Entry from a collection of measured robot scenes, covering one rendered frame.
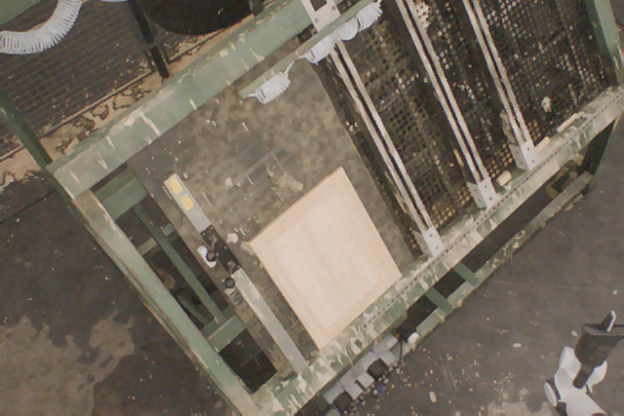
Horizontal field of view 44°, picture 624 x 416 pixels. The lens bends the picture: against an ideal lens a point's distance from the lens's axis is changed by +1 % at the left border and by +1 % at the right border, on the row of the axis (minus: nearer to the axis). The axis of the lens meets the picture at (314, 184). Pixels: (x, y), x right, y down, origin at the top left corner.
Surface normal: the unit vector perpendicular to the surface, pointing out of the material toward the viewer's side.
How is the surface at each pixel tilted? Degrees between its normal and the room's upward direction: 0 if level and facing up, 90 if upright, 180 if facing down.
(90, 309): 0
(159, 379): 0
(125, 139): 58
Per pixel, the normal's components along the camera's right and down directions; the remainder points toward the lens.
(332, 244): 0.51, 0.24
